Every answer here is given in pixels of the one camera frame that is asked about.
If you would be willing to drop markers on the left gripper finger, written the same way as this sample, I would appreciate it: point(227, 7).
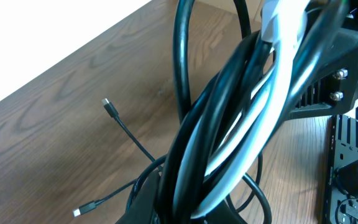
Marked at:
point(142, 208)

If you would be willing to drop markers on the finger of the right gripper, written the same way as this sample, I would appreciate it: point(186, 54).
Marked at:
point(335, 88)

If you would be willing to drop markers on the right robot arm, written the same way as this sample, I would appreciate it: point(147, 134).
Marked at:
point(333, 91)

